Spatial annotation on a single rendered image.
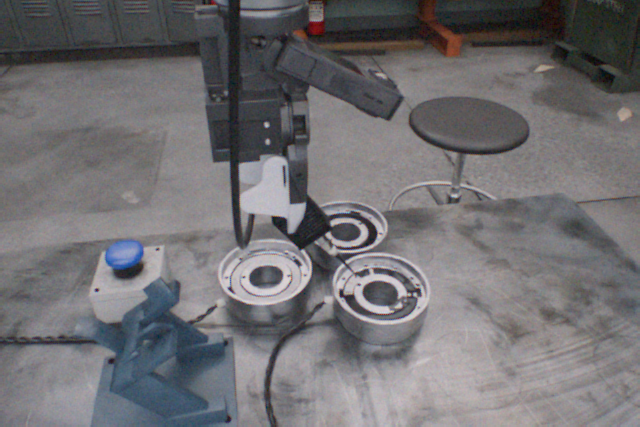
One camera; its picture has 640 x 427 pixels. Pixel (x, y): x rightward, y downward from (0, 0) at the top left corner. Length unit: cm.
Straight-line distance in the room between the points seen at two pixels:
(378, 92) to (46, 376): 42
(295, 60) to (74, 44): 362
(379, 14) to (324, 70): 406
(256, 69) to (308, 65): 4
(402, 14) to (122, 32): 226
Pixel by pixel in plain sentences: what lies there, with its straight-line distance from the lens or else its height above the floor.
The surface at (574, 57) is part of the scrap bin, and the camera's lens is 391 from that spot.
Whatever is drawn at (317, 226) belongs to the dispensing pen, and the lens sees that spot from 49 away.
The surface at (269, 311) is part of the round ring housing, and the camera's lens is 53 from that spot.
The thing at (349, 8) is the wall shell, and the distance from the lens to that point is 437.
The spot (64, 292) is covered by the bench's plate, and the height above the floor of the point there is 80.
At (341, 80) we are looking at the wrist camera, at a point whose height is 108.
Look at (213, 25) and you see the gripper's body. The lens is 38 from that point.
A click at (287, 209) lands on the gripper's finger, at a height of 96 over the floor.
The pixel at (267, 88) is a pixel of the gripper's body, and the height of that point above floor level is 107.
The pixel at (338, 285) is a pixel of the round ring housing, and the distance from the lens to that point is 56.
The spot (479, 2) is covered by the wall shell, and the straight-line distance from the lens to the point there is 476.
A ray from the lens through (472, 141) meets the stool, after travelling 133.
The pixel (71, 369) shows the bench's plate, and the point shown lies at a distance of 58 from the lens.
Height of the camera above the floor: 122
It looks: 34 degrees down
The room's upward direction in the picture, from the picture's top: straight up
